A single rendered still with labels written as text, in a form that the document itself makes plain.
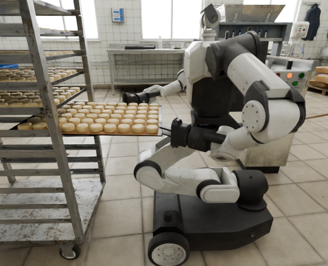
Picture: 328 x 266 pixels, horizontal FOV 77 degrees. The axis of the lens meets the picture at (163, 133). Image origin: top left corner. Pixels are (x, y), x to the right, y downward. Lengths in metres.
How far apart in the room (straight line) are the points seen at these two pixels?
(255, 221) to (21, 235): 1.17
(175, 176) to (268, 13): 1.79
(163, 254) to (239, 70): 0.89
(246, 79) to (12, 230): 1.26
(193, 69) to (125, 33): 4.28
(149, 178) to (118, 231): 0.44
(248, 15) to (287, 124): 1.83
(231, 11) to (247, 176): 1.54
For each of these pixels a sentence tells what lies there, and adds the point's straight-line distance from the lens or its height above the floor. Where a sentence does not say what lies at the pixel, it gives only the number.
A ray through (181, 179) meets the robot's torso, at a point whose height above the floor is 0.35.
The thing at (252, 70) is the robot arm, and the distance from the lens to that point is 0.59.
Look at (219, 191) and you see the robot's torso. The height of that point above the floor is 0.31.
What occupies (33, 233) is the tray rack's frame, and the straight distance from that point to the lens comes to 1.30.
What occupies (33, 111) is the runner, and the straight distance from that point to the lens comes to 0.89.
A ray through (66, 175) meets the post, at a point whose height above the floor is 0.52.
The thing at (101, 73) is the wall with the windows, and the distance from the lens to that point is 5.16.
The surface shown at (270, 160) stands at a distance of 1.87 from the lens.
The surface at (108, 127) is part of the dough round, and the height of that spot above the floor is 0.70.
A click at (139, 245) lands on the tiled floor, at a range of 1.28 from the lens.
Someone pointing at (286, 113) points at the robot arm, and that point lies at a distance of 0.55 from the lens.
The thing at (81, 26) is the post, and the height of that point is 1.08.
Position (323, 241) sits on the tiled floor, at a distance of 1.56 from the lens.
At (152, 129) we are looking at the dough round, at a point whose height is 0.69.
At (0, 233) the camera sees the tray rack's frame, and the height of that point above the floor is 0.15.
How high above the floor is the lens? 1.01
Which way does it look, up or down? 24 degrees down
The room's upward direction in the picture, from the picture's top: straight up
